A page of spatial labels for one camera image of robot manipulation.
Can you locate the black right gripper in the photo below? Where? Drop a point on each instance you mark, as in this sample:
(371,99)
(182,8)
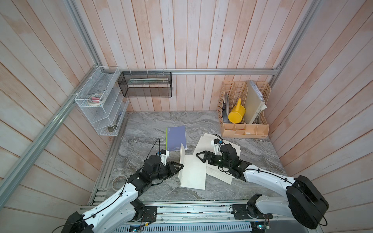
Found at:
(207,154)

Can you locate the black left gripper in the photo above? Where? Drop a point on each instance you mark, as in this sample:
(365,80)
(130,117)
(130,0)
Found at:
(171,165)

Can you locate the yellow cover notebook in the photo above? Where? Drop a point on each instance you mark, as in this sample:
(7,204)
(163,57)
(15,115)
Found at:
(193,174)

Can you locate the purple cover notebook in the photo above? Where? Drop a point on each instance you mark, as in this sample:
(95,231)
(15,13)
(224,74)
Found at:
(175,137)

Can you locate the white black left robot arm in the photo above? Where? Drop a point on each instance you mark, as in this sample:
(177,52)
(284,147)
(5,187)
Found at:
(124,205)

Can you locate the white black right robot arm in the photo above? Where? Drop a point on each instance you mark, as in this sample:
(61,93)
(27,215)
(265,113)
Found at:
(299,198)

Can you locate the open white lined notebook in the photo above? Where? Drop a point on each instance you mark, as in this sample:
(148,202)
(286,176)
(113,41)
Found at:
(218,167)

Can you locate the yellow plastic watering can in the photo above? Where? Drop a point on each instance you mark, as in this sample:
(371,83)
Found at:
(237,113)

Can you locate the grey book in organizer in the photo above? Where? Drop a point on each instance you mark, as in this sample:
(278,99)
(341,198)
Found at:
(225,108)

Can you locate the beige plastic desk organizer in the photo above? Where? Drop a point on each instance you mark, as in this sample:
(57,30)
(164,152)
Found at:
(238,90)

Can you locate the beige folder in organizer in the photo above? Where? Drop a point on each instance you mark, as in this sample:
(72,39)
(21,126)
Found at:
(254,103)

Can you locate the tape roll on shelf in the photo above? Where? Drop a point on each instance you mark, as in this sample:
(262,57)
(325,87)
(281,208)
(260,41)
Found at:
(96,99)

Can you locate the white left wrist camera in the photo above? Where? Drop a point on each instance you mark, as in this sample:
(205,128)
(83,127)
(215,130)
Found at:
(164,154)

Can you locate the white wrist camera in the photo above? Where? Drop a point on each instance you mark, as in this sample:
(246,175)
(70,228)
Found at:
(216,143)
(164,154)

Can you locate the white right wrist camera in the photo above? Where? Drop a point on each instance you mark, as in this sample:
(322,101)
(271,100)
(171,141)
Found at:
(216,143)

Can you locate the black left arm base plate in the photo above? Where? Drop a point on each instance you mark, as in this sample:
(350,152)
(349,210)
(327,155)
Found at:
(146,214)

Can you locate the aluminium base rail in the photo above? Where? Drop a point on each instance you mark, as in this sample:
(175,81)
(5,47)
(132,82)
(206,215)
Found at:
(208,217)

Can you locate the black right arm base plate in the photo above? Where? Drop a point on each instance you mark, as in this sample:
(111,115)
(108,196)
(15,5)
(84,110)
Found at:
(247,211)

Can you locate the black mesh wall basket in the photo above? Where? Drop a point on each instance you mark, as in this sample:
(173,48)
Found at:
(146,84)

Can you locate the white wire mesh shelf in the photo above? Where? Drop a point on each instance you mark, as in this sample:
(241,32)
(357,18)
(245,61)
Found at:
(106,119)

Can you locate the horizontal aluminium wall rail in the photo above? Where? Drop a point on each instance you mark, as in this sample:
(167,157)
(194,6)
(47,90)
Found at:
(254,71)

